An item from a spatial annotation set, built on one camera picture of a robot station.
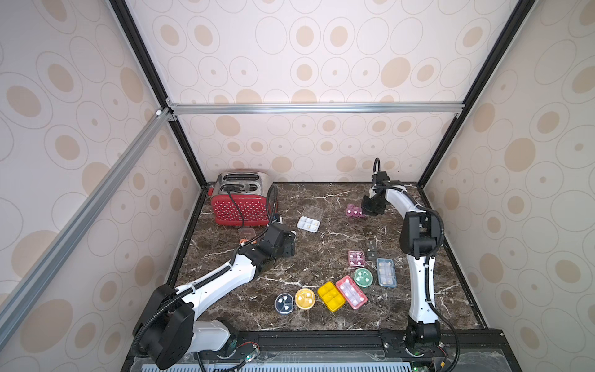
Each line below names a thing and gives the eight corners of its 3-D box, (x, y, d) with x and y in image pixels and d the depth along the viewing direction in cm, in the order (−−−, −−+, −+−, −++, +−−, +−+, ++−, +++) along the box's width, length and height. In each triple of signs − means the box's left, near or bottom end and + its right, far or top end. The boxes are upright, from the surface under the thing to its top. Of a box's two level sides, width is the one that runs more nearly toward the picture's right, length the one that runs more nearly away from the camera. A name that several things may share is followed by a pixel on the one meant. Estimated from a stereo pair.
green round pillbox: (354, 287, 88) (355, 285, 86) (352, 270, 92) (353, 267, 91) (373, 287, 88) (374, 285, 86) (369, 270, 92) (371, 267, 91)
